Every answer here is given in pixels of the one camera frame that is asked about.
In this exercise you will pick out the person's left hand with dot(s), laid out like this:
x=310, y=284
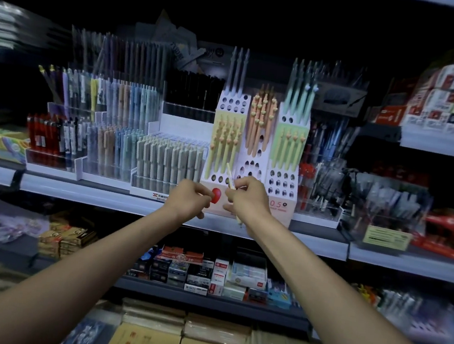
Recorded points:
x=184, y=201

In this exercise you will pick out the person's right hand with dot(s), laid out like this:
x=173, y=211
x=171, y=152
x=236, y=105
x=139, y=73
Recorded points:
x=254, y=204

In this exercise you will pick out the person's right thumb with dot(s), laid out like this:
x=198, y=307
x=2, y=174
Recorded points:
x=233, y=195

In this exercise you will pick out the person's left thumb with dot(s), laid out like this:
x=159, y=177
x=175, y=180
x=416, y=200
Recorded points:
x=204, y=191

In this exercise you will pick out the yellow pen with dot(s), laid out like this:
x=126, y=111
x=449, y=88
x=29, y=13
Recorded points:
x=230, y=178

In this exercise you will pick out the person's left forearm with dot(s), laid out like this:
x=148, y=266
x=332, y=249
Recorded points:
x=73, y=279

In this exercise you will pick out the person's right forearm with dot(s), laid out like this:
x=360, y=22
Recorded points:
x=330, y=306

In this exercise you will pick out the white castle-shaped pen stand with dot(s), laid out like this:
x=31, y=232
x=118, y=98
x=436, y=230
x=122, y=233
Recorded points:
x=253, y=162

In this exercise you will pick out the row of grey capped pens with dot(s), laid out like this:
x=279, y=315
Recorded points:
x=168, y=162

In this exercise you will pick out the group of yellow pens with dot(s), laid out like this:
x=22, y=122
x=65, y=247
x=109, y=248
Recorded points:
x=224, y=144

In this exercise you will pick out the white tiered pen rack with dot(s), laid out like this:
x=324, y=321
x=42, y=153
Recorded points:
x=178, y=127

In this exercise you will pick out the group of green pens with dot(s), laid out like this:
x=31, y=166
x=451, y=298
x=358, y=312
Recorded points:
x=289, y=148

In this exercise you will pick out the group of small eraser boxes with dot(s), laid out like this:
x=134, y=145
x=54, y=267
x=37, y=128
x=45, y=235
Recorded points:
x=214, y=273

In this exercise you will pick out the group of orange pens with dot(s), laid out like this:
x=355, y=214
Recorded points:
x=262, y=116

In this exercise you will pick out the clear rack of mixed pens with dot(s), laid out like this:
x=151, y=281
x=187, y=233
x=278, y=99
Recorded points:
x=324, y=169

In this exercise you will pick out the box of black pens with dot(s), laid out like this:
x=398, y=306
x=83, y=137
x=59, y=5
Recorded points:
x=193, y=93

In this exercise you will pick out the row of short pastel pens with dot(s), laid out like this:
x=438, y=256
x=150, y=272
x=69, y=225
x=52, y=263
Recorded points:
x=110, y=149

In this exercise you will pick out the dark shelf board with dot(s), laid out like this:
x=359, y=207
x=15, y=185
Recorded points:
x=203, y=301

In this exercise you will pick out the tall grey pen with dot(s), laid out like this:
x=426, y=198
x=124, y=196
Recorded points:
x=237, y=72
x=244, y=73
x=230, y=71

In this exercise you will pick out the group of mint pens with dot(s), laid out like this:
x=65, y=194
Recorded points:
x=300, y=92

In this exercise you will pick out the row of patterned pastel pens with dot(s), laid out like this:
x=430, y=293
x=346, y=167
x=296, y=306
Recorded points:
x=112, y=100

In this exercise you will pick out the stacks of wrapped paper packs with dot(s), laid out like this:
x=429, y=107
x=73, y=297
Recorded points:
x=211, y=333

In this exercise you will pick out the row of black white pens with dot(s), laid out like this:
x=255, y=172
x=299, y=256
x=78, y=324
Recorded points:
x=72, y=140

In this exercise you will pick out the stack of yellow brown boxes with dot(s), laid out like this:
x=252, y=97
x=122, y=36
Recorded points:
x=66, y=236

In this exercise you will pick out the clear box with yellow label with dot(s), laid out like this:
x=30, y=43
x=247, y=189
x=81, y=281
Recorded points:
x=387, y=214

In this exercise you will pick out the row of dark slim pens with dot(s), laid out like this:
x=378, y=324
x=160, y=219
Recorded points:
x=117, y=57

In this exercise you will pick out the row of red pens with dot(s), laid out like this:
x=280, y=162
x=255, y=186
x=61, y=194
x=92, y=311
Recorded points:
x=41, y=138

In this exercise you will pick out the clear plastic bag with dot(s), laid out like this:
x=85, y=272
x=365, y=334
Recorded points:
x=18, y=223

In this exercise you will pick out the red stapler pack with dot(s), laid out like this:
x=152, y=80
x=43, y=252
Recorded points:
x=446, y=234

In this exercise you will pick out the group of packed pastel pens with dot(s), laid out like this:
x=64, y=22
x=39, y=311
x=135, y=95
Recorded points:
x=423, y=317

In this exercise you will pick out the stack of clear packets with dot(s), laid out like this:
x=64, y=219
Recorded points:
x=17, y=26

